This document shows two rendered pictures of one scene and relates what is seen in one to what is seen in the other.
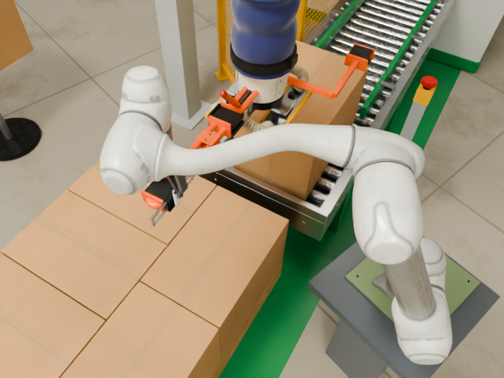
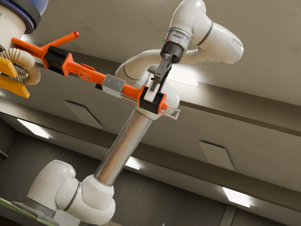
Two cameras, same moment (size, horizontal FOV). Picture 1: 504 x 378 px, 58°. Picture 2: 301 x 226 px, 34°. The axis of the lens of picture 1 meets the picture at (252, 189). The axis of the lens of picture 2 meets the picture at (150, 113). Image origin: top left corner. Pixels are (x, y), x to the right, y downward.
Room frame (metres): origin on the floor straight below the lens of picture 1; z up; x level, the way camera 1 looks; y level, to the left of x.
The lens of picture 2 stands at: (1.31, 1.71, 0.69)
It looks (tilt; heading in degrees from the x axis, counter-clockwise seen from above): 18 degrees up; 250
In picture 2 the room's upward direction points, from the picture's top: 25 degrees clockwise
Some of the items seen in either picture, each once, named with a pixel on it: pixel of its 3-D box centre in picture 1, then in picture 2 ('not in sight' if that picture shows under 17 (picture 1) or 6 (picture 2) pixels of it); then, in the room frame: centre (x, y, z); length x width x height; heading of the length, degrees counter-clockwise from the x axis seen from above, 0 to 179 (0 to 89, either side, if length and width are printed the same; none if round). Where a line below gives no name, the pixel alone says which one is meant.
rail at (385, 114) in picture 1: (400, 89); not in sight; (2.22, -0.88, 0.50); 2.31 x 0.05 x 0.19; 152
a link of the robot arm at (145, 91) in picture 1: (145, 103); (191, 19); (0.77, 0.25, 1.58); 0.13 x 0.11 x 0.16; 175
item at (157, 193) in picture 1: (161, 191); (151, 99); (0.79, 0.26, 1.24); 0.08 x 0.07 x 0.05; 153
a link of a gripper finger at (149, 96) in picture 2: not in sight; (152, 91); (0.81, 0.29, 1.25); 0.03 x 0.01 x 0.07; 152
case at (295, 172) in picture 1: (300, 118); not in sight; (1.66, -0.22, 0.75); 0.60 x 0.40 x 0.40; 152
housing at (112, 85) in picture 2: not in sight; (114, 86); (0.90, 0.19, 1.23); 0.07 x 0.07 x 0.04; 63
